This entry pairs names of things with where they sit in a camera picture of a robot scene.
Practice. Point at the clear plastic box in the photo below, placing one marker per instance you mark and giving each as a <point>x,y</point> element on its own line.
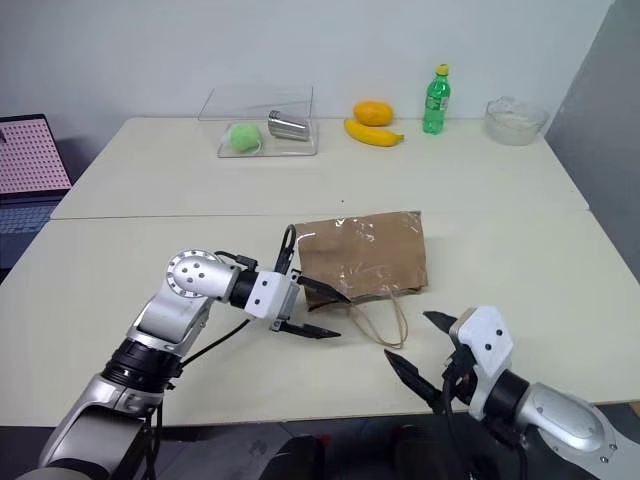
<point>295,147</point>

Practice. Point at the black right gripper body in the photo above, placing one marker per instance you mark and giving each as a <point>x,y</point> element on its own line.
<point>460,380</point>

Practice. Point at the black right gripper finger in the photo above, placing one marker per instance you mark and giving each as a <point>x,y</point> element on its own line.
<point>415,380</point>
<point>441,322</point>

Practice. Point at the green plastic bottle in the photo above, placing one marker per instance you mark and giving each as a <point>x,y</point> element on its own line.
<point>436,105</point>

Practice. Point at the brown paper bag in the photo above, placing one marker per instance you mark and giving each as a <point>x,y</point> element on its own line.
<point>360,250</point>

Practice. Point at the pink perforated board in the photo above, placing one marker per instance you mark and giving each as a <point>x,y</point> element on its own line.
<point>30,155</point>

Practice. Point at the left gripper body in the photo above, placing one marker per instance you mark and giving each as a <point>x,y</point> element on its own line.
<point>291,300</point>

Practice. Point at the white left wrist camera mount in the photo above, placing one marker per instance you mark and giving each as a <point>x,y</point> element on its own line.
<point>265,295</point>

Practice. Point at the clear glass bowl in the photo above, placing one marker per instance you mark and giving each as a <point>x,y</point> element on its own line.
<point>515,125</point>

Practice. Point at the yellow banana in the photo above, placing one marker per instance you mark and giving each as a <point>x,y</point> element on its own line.
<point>370,134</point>

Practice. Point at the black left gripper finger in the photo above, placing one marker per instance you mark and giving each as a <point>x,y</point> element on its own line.
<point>307,330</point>
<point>325,291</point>

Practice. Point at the grey partition panel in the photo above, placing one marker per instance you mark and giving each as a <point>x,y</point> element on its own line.
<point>600,125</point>

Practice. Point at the orange round fruit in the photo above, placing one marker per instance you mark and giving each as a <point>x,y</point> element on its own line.
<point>373,113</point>

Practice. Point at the green knitted ball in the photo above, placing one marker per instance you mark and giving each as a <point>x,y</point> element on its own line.
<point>244,137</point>

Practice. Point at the dark rounded shape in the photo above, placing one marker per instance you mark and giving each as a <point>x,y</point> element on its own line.
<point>300,460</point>

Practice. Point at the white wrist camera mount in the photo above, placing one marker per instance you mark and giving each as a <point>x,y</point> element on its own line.
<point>265,295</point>
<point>482,340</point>

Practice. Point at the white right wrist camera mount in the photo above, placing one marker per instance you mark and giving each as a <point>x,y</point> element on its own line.
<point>482,340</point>

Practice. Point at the silver metal cup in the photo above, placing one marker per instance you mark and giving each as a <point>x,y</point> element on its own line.
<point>287,126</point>

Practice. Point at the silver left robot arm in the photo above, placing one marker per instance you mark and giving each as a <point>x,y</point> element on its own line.
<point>190,280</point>

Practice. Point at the blue grey ribbed crate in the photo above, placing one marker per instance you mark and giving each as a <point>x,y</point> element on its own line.
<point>20,225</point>

